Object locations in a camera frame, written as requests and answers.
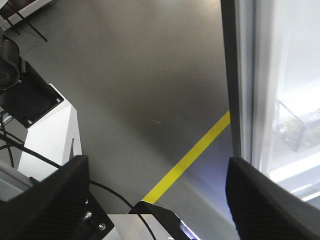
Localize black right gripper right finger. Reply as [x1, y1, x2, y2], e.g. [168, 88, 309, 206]
[225, 157, 320, 240]

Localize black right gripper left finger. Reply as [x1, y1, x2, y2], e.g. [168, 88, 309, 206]
[0, 155, 115, 240]

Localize white fridge door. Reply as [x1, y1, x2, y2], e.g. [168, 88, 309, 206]
[220, 0, 320, 206]

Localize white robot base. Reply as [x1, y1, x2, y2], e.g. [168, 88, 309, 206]
[17, 96, 82, 181]

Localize middle clear door bin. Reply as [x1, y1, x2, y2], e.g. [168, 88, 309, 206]
[272, 100, 320, 152]

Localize black cable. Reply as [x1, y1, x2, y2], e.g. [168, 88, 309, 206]
[0, 124, 157, 240]

